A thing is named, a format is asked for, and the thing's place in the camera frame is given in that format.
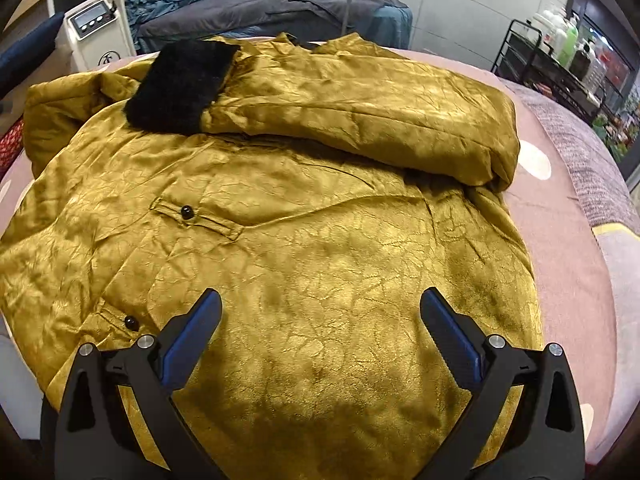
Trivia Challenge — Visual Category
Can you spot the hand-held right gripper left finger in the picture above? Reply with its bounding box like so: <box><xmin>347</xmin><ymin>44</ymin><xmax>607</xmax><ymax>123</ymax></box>
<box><xmin>52</xmin><ymin>287</ymin><xmax>231</xmax><ymax>480</ymax></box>

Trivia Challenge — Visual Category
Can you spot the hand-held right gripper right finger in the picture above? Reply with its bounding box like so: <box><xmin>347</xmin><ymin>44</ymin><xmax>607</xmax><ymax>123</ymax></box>
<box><xmin>417</xmin><ymin>287</ymin><xmax>586</xmax><ymax>480</ymax></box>

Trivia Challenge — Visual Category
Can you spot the golden coat with black fur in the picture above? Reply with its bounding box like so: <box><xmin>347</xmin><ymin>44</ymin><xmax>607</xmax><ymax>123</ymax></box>
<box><xmin>0</xmin><ymin>32</ymin><xmax>547</xmax><ymax>480</ymax></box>

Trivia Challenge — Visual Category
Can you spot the pink polka-dot blanket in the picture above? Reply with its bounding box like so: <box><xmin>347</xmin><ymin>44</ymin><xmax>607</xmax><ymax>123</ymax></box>
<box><xmin>0</xmin><ymin>46</ymin><xmax>640</xmax><ymax>467</ymax></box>

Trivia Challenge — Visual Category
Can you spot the red patterned cloth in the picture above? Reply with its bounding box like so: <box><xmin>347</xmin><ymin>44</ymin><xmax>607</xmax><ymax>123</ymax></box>
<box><xmin>0</xmin><ymin>120</ymin><xmax>27</xmax><ymax>172</ymax></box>

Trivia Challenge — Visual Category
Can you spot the clear plastic bottle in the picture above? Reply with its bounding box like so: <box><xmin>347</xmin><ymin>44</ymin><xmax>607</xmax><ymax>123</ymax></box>
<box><xmin>582</xmin><ymin>57</ymin><xmax>609</xmax><ymax>92</ymax></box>

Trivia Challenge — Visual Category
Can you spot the dark pump bottle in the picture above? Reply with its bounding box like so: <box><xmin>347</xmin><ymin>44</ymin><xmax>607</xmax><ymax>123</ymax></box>
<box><xmin>569</xmin><ymin>42</ymin><xmax>596</xmax><ymax>82</ymax></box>

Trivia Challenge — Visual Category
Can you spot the white beauty machine with screen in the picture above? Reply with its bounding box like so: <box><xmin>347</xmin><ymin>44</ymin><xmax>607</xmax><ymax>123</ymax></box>
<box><xmin>46</xmin><ymin>0</ymin><xmax>139</xmax><ymax>74</ymax></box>

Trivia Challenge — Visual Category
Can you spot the green pump bottle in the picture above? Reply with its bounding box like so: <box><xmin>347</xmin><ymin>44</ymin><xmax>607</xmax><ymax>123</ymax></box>
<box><xmin>555</xmin><ymin>15</ymin><xmax>581</xmax><ymax>69</ymax></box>

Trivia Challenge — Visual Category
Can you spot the white pump bottle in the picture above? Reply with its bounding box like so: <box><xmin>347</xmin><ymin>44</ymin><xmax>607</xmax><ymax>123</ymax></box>
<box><xmin>531</xmin><ymin>5</ymin><xmax>569</xmax><ymax>57</ymax></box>

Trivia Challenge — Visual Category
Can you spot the navy pillow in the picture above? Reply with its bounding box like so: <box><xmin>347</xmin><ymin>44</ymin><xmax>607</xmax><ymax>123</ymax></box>
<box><xmin>0</xmin><ymin>25</ymin><xmax>66</xmax><ymax>99</ymax></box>

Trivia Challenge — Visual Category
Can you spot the crumpled blue duvet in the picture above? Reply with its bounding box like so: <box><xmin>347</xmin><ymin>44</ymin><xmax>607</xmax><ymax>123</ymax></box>
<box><xmin>123</xmin><ymin>0</ymin><xmax>217</xmax><ymax>42</ymax></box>

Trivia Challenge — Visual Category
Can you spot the dark grey blanket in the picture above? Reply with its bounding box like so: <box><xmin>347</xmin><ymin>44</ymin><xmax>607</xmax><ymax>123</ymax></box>
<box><xmin>137</xmin><ymin>0</ymin><xmax>387</xmax><ymax>42</ymax></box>

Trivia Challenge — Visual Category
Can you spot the black wire trolley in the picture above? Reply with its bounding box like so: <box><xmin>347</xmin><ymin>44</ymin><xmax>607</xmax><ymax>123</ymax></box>
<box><xmin>491</xmin><ymin>19</ymin><xmax>627</xmax><ymax>122</ymax></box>

